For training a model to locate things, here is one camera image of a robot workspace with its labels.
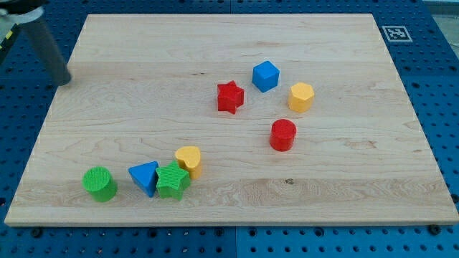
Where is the green star block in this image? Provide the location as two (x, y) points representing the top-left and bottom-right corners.
(156, 161), (191, 201)

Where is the yellow heart block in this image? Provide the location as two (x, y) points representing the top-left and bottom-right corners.
(174, 145), (202, 180)

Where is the red star block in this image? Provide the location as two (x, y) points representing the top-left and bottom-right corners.
(217, 80), (245, 114)

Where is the light wooden board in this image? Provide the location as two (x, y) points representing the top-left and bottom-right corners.
(5, 14), (458, 227)

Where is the grey cylindrical robot arm stick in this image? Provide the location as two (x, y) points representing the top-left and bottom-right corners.
(1, 0), (72, 86)

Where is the green cylinder block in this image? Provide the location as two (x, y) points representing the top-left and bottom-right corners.
(82, 166), (118, 202)

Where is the white fiducial marker tag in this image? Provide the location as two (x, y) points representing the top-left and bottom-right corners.
(382, 25), (412, 42)

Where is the blue cube block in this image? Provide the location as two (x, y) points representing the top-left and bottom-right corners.
(252, 61), (280, 92)

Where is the red cylinder block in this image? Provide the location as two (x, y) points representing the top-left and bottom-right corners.
(270, 119), (297, 151)

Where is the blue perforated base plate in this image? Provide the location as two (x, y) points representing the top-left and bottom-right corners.
(1, 0), (458, 257)

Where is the yellow hexagon block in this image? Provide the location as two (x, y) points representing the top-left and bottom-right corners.
(288, 82), (315, 113)

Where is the blue triangle block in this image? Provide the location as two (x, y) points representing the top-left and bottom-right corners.
(128, 161), (158, 198)

